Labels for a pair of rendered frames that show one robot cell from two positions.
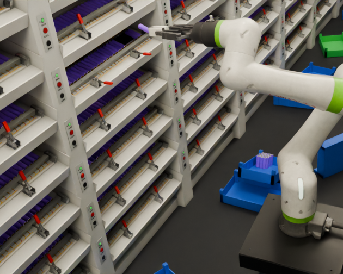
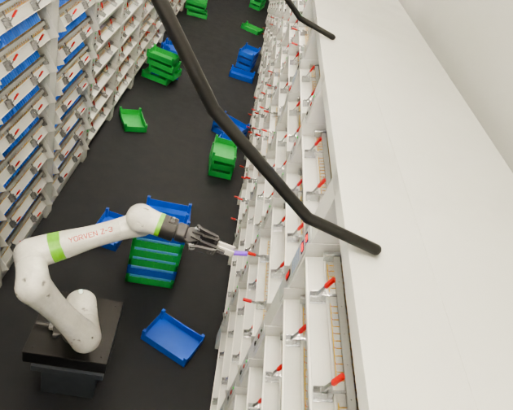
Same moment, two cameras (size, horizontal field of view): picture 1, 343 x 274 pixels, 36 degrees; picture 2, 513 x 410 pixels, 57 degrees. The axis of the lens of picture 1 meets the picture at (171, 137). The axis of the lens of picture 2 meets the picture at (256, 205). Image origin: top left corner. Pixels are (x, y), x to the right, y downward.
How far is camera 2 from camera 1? 305 cm
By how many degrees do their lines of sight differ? 100
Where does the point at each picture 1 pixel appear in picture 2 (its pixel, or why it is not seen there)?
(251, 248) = (115, 307)
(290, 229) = not seen: hidden behind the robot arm
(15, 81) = not seen: hidden behind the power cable
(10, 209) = (258, 217)
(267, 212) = (105, 341)
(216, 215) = not seen: outside the picture
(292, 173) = (87, 298)
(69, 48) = (277, 215)
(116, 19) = (274, 260)
